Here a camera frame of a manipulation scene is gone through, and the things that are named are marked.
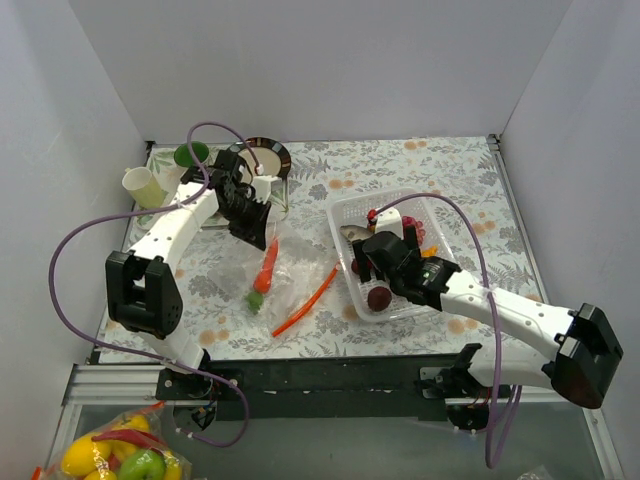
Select pale yellow cup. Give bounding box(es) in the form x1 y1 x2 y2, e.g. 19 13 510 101
121 167 166 209

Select white plastic basket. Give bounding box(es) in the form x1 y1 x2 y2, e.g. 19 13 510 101
327 187 455 322

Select fake orange carrot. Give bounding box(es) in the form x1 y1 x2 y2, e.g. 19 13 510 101
246 239 279 314

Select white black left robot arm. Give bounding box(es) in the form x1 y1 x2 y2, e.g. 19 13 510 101
105 151 277 400

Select fake pink grape bunch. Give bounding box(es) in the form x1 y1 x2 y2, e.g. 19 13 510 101
402 216 426 244

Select dark striped rim plate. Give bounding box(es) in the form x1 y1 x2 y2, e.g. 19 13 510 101
227 137 292 182

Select fake orange segments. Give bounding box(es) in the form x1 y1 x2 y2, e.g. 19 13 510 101
421 245 439 258

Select clear plastic wrapper corner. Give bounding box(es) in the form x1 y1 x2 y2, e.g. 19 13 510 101
518 465 553 480

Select aluminium frame rail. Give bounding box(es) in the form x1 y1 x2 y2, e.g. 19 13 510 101
63 364 568 406

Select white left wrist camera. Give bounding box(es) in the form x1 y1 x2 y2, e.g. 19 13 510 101
251 175 280 204

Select clear zip top bag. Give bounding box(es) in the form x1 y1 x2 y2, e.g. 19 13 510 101
208 221 339 338

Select green inside cat mug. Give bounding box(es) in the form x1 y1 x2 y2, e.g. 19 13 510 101
173 141 210 168

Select floral table mat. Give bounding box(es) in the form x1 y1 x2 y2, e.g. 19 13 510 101
97 135 559 361

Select floral serving tray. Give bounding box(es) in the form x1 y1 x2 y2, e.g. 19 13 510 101
132 145 289 234

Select bag of fake fruit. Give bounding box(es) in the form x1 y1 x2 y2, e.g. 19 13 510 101
32 402 192 480

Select fake silver fish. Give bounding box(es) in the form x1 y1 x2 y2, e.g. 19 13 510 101
339 225 374 243

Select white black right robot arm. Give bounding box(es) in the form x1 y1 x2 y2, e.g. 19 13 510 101
340 225 623 409

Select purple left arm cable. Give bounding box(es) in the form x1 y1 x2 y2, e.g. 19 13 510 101
47 120 266 447

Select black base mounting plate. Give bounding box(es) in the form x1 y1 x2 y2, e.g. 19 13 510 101
155 354 489 421

